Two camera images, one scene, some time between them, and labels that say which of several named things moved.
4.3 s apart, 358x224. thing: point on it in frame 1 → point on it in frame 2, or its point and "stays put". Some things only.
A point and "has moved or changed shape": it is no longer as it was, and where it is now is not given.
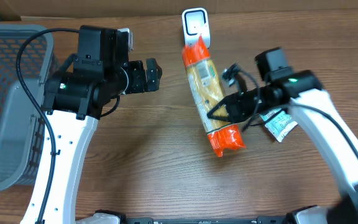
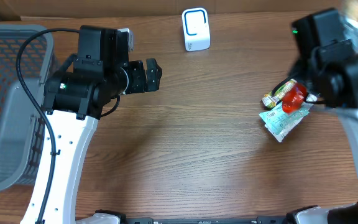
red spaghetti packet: [224, 136] has moved or changed shape
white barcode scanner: [195, 23] stays put
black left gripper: [138, 76] stays put
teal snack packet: [278, 122] stays put
